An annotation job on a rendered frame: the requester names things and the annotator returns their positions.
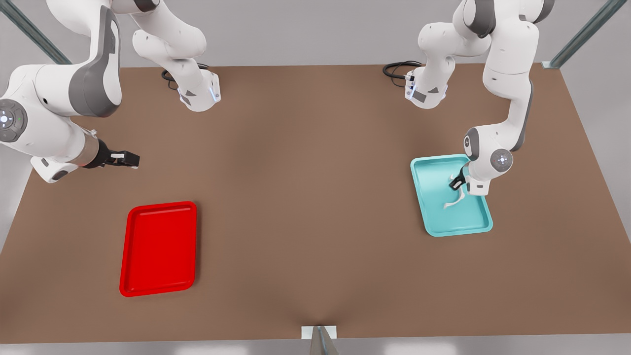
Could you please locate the black cable loop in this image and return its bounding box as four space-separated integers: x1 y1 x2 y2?
383 61 423 88
161 63 210 91

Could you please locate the white drainage pipe clamp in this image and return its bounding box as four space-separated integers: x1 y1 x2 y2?
443 174 467 210

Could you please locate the teal rectangular tray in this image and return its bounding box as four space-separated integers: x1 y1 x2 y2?
410 154 493 238

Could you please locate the silver frame post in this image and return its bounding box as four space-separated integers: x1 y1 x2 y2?
0 0 72 66
301 325 341 355
541 0 628 70

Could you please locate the red rectangular tray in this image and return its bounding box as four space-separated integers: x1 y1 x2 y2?
119 201 198 298

